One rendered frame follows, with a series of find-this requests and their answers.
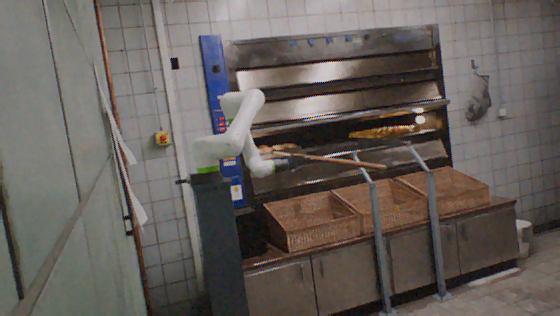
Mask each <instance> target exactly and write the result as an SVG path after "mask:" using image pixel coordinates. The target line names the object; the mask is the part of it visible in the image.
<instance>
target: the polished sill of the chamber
mask: <svg viewBox="0 0 560 316"><path fill-rule="evenodd" d="M440 134H443V130H442V129H435V130H430V131H425V132H420V133H415V134H409V135H404V136H399V137H389V138H383V139H378V140H373V141H368V142H363V143H358V144H352V145H347V146H337V147H332V148H326V149H321V150H317V151H311V152H306V153H301V154H306V155H313V156H318V155H324V154H334V153H339V152H343V151H349V150H354V149H358V148H364V147H369V146H379V145H384V144H389V143H394V142H399V141H404V140H409V139H415V138H419V137H430V136H434V135H440ZM288 157H289V156H280V157H275V158H269V159H265V160H263V161H269V160H275V159H280V160H283V159H287V158H288Z"/></svg>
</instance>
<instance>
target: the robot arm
mask: <svg viewBox="0 0 560 316"><path fill-rule="evenodd" d="M264 102H265V97H264V95H263V93H262V92H261V91H260V90H259V89H256V88H252V89H249V90H246V91H242V92H235V93H226V94H225V95H224V96H222V97H221V99H220V106H221V109H222V111H223V113H224V114H225V116H226V121H227V122H228V123H229V125H230V127H229V128H228V129H227V130H226V133H225V134H221V135H214V136H207V137H198V138H196V139H194V141H193V143H192V145H193V151H194V162H195V168H196V170H197V172H196V173H191V174H189V177H186V178H185V179H179V180H175V185H177V184H183V183H186V184H191V185H192V186H196V185H205V184H211V183H217V182H220V181H222V180H224V178H223V177H222V175H221V173H220V170H219V160H218V159H226V158H234V157H236V156H238V155H239V154H241V153H242V152H243V157H244V161H245V164H246V166H247V167H248V168H249V169H250V170H251V173H252V175H253V176H254V177H256V178H259V179H260V178H264V177H266V176H268V175H272V174H277V173H282V172H283V171H284V170H291V171H292V173H295V172H296V171H298V170H301V169H303V168H305V167H306V164H309V163H311V162H314V161H317V159H316V158H313V159H310V158H305V156H303V155H293V154H290V156H289V157H288V158H287V159H283V160H280V159H275V160H269V161H263V160H262V159H261V157H260V156H259V153H258V151H257V149H256V147H255V145H254V143H253V141H252V138H251V133H250V130H249V129H250V127H251V123H252V121H253V120H254V118H255V116H256V115H257V113H258V112H259V109H260V108H261V107H262V105H263V104H264ZM291 157H301V158H303V159H298V160H293V159H292V158H291ZM301 161H305V162H301ZM295 162H301V163H296V164H295ZM299 165H303V166H301V167H299V168H297V169H295V170H292V169H293V168H294V167H295V166H299Z"/></svg>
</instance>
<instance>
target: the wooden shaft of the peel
mask: <svg viewBox="0 0 560 316"><path fill-rule="evenodd" d="M274 154H278V155H284V156H290V154H292V153H285V152H279V151H274ZM293 155H303V156H305V158H310V159H313V158H316V159H317V161H318V162H330V163H335V164H342V165H347V166H353V167H358V168H365V169H370V170H382V171H384V170H387V167H386V166H385V165H381V164H375V163H367V162H354V161H347V160H340V159H334V158H326V157H320V156H313V155H306V154H293Z"/></svg>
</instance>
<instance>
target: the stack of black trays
mask: <svg viewBox="0 0 560 316"><path fill-rule="evenodd" d="M234 210H235V221H236V228H237V233H238V239H239V245H240V251H241V257H242V260H244V259H248V258H251V257H254V256H258V255H260V254H264V253H268V247H269V246H268V245H267V244H268V242H266V241H268V239H266V237H268V236H266V234H268V233H266V232H265V230H267V229H265V228H266V227H265V226H264V224H265V222H264V220H263V217H265V216H263V215H262V214H263V213H264V210H263V209H260V208H258V207H255V206H252V205H250V204H247V205H243V206H239V207H235V208H234Z"/></svg>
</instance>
